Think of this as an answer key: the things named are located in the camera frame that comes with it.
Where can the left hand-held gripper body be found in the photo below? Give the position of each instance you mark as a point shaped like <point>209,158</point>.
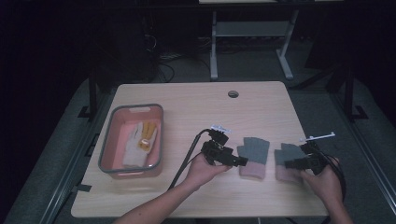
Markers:
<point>218,152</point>

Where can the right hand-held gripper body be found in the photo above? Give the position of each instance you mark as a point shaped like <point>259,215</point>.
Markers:
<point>316,160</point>

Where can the grey fingerless glove pink cuff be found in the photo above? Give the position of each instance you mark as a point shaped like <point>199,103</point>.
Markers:
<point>257,149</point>
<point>286,152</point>

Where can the beige glove with bear face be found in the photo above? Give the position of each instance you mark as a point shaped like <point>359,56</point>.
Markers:
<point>148,137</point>

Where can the beige glove with orange fingers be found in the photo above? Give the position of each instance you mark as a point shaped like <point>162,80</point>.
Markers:
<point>132,149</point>

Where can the pink basket with grey rim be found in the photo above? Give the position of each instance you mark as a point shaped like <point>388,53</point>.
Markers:
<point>115,137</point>

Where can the person's left hand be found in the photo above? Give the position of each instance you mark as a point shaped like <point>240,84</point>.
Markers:
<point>202,172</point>

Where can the person's right hand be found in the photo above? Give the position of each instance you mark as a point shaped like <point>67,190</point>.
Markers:
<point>327,185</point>

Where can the black metal stand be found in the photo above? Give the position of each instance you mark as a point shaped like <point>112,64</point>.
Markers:
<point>92,93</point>
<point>349,93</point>

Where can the aluminium rail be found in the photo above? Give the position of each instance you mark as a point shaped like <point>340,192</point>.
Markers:
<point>67,177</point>
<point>364,152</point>

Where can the white metal desk frame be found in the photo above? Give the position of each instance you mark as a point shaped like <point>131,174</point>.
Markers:
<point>249,28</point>

